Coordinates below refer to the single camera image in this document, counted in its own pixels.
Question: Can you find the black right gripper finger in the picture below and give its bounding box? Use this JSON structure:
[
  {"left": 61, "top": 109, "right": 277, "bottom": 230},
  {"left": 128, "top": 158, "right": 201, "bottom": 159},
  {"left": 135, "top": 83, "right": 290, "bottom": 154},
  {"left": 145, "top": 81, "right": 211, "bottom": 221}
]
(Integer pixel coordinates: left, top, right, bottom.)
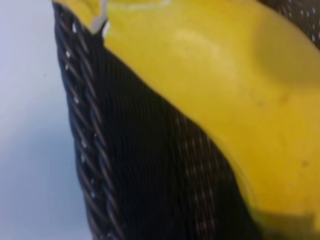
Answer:
[{"left": 254, "top": 209, "right": 317, "bottom": 240}]

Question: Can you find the yellow banana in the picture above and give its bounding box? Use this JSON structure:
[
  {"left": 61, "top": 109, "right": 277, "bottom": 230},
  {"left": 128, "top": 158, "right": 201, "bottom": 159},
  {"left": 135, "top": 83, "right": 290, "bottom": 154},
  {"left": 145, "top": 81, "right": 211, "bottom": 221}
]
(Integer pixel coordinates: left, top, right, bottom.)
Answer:
[{"left": 51, "top": 0, "right": 320, "bottom": 240}]

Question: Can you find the dark brown wicker basket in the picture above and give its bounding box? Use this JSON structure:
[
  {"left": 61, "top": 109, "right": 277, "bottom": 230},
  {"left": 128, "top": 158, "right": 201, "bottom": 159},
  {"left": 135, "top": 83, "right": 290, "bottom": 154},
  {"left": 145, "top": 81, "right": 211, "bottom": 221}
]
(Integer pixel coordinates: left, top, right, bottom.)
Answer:
[{"left": 51, "top": 0, "right": 320, "bottom": 240}]

